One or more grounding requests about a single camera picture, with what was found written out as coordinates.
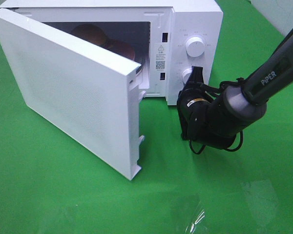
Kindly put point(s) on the pink round plate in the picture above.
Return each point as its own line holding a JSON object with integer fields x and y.
{"x": 121, "y": 48}

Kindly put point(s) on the clear tape patch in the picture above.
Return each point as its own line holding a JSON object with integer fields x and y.
{"x": 186, "y": 215}

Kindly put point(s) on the glass microwave turntable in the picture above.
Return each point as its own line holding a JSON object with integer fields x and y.
{"x": 142, "y": 62}

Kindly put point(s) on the burger with lettuce and tomato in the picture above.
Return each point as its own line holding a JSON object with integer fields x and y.
{"x": 92, "y": 34}

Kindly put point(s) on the white microwave door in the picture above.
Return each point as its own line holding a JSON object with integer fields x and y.
{"x": 88, "y": 92}

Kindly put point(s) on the green table mat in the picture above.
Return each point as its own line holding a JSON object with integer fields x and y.
{"x": 50, "y": 184}

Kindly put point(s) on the white microwave oven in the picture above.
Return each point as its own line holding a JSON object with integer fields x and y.
{"x": 156, "y": 29}

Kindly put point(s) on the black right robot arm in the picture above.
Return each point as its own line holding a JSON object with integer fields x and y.
{"x": 216, "y": 117}

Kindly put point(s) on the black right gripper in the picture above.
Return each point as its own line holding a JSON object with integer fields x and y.
{"x": 192, "y": 106}

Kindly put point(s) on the white microwave knob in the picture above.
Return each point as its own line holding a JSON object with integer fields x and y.
{"x": 195, "y": 46}
{"x": 186, "y": 74}

